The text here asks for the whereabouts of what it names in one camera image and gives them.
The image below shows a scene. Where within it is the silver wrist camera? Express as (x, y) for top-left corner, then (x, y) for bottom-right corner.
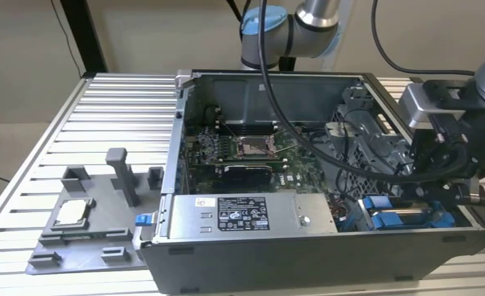
(398, 82), (438, 130)

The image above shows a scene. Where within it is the thick black cable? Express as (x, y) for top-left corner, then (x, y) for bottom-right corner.
(371, 0), (477, 78)
(257, 0), (479, 187)

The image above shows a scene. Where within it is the red black twisted wire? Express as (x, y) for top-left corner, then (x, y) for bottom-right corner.
(330, 199), (350, 221)

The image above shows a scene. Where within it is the grey power supply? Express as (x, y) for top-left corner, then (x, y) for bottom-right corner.
(167, 192), (340, 240)

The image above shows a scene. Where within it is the CPU socket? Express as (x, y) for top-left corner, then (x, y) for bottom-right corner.
(233, 135), (277, 160)

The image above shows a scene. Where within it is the black metal post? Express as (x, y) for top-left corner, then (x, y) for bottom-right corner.
(58, 0), (108, 78)

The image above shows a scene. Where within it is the black looped wire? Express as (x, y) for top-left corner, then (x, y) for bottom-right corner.
(334, 109), (376, 200)

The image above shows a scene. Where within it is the grey parts rack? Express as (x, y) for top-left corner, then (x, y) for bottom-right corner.
(25, 147), (168, 275)

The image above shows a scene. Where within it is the green RAM stick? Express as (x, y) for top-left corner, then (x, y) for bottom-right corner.
(60, 234), (109, 241)

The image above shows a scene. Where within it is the thin metal locking lever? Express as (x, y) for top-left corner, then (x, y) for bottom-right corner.
(217, 118), (243, 144)

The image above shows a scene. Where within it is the metal disk bay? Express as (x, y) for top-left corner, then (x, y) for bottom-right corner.
(355, 197), (459, 232)

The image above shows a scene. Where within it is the grey open PC case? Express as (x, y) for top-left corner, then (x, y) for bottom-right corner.
(136, 68), (485, 295)

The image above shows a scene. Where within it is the silver CPU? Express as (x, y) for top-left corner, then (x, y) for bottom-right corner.
(54, 199), (97, 228)

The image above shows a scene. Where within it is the black hanging cable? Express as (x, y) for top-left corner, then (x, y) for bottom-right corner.
(224, 0), (245, 23)

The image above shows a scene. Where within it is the green motherboard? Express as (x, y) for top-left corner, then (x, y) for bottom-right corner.
(181, 118), (330, 194)

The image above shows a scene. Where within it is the black graphics card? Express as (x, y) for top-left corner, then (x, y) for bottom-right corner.
(220, 164), (275, 188)

